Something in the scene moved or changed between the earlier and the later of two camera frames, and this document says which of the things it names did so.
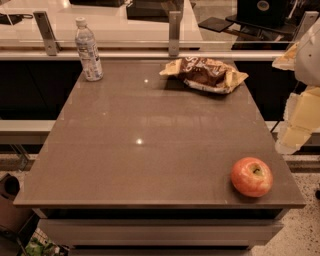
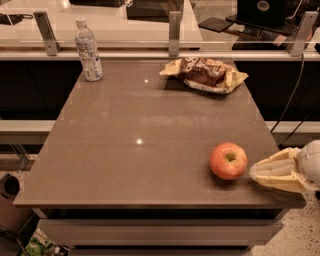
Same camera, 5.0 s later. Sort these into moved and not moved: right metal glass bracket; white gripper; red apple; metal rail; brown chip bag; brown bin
Moved: red apple; white gripper
Not moved: brown bin; metal rail; right metal glass bracket; brown chip bag
